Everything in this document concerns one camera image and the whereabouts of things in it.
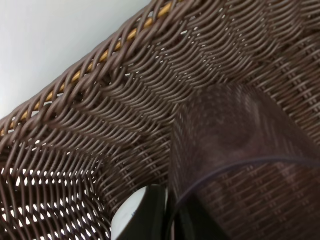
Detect dark brown wicker basket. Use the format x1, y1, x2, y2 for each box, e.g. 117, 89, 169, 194
0, 0, 320, 240

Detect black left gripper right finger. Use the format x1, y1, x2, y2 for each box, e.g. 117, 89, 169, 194
174, 197, 225, 240

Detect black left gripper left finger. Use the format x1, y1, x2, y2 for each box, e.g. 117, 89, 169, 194
118, 185, 168, 240

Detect translucent pink plastic cup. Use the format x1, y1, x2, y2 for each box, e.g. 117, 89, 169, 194
167, 84, 320, 240

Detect white shampoo bottle blue cap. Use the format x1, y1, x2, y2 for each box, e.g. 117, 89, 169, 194
111, 187, 147, 240

